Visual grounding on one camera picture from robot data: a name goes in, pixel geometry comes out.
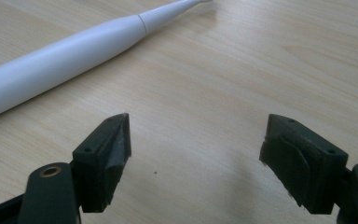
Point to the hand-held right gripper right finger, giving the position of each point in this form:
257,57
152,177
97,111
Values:
304,168

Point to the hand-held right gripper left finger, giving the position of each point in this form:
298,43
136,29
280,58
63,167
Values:
104,161

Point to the white electric toothbrush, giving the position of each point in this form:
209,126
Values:
52,63

